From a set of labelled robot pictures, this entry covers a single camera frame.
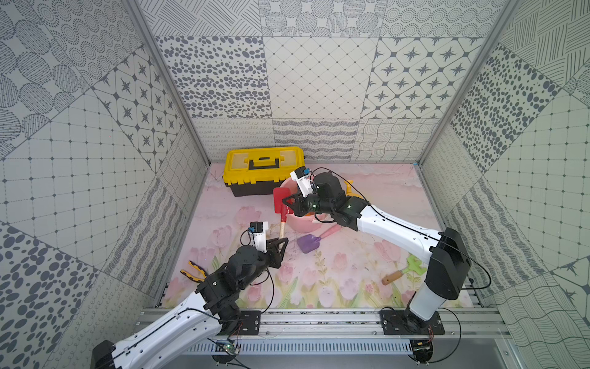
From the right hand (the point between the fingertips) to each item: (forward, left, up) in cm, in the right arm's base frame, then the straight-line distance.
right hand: (285, 202), depth 76 cm
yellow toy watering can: (+18, -26, -15) cm, 35 cm away
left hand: (-10, 0, -4) cm, 11 cm away
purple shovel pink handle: (-3, -8, -24) cm, 25 cm away
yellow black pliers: (-18, +35, -22) cm, 45 cm away
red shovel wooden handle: (+2, +1, +2) cm, 3 cm away
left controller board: (-39, +18, -25) cm, 50 cm away
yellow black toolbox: (+20, +14, -6) cm, 25 cm away
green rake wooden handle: (-16, -39, -25) cm, 49 cm away
